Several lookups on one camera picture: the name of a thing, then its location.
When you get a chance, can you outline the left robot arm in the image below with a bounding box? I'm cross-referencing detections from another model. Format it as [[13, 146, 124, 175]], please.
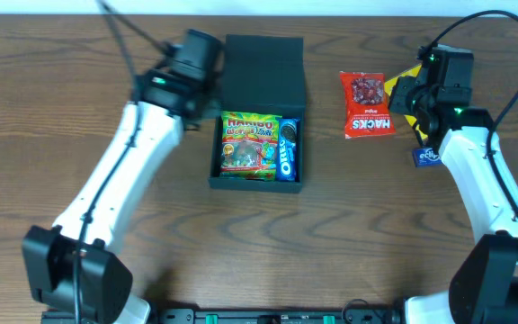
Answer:
[[22, 29, 222, 323]]

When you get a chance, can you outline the yellow Hacks candy bag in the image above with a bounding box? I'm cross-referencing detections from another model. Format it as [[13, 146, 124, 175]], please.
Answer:
[[384, 64, 428, 145]]

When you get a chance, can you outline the blue Eclipse mints tin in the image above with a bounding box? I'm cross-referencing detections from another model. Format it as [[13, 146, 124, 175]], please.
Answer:
[[412, 148, 442, 167]]

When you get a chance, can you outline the red Hacks candy bag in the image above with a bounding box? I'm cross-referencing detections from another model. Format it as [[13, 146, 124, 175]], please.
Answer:
[[339, 71, 396, 139]]

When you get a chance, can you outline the dark green gift box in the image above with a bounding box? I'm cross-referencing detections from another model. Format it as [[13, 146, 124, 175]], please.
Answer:
[[209, 34, 307, 194]]

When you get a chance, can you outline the black mounting rail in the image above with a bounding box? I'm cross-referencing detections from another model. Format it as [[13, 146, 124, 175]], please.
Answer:
[[147, 308, 406, 324]]

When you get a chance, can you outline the blue Oreo cookie pack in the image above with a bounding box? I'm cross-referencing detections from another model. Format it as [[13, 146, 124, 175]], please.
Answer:
[[276, 118, 299, 182]]

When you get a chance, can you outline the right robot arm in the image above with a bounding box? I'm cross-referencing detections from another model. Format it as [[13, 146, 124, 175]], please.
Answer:
[[388, 45, 518, 323]]

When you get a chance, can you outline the green Haribo worms bag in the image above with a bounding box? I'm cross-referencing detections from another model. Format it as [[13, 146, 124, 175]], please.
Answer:
[[219, 112, 281, 181]]

